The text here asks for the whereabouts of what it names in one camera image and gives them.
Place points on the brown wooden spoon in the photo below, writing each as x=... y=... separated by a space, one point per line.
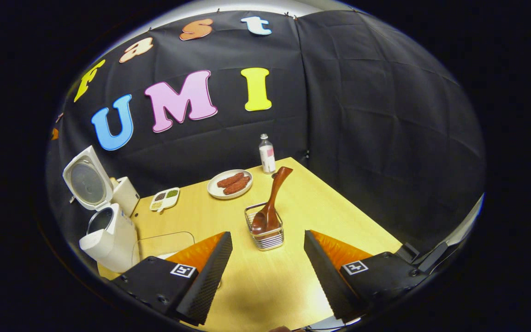
x=270 y=207

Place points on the red-brown sausage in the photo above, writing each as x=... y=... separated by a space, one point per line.
x=238 y=186
x=229 y=180

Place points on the white divided grain dish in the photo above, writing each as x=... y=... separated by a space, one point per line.
x=164 y=199

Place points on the black backdrop cloth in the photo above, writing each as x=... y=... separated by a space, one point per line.
x=385 y=138

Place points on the white rice cooker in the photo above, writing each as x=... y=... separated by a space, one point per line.
x=109 y=244

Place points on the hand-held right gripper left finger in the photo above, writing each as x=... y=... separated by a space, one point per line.
x=203 y=286

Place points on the clear container of rice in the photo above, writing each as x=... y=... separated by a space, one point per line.
x=155 y=246

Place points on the white round plate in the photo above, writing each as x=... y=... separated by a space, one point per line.
x=215 y=190

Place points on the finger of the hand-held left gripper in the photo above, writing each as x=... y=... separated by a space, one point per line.
x=55 y=134

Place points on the clear bottle with pink label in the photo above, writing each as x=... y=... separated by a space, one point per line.
x=267 y=157

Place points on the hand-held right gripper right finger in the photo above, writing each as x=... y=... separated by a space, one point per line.
x=330 y=281

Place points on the white toaster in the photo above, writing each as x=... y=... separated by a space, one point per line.
x=127 y=196

